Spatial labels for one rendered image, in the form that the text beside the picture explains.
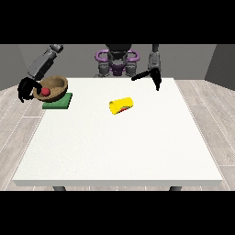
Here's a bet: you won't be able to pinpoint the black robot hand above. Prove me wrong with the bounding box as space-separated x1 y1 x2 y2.
17 76 43 104
130 67 162 92

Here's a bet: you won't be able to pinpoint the brown wooden bowl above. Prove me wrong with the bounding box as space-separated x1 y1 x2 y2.
32 75 69 103

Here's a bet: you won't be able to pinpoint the green square pad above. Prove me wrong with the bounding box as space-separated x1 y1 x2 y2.
41 92 73 110

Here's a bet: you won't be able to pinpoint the grey robot trunk purple rings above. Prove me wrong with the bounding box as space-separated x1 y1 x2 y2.
93 44 141 79

